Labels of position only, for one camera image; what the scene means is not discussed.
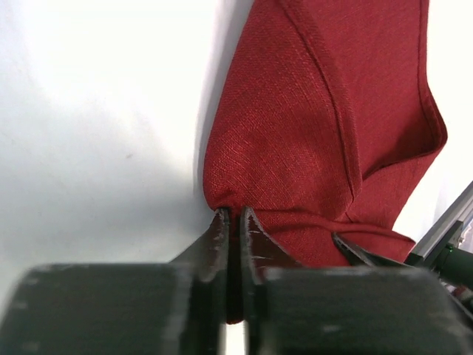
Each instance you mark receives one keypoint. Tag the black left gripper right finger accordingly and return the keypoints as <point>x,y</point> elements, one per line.
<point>290,309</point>

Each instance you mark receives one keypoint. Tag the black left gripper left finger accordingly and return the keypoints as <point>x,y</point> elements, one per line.
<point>117,308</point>

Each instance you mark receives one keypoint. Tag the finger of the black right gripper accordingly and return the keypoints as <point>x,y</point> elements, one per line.
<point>357,256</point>

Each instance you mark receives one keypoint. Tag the red cloth napkin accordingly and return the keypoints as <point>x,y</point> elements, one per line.
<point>326,123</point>

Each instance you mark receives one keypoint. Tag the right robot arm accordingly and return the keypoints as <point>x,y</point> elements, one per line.
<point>453,266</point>

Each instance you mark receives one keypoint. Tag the right aluminium table rail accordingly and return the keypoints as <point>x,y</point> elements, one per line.
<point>446,230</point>

